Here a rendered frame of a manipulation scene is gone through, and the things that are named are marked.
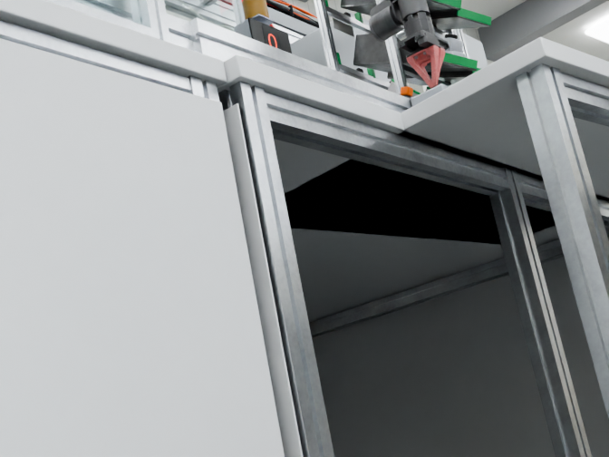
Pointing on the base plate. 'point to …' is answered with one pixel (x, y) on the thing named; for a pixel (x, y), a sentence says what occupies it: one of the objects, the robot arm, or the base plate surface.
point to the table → (510, 111)
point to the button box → (427, 94)
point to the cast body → (454, 45)
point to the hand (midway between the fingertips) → (432, 83)
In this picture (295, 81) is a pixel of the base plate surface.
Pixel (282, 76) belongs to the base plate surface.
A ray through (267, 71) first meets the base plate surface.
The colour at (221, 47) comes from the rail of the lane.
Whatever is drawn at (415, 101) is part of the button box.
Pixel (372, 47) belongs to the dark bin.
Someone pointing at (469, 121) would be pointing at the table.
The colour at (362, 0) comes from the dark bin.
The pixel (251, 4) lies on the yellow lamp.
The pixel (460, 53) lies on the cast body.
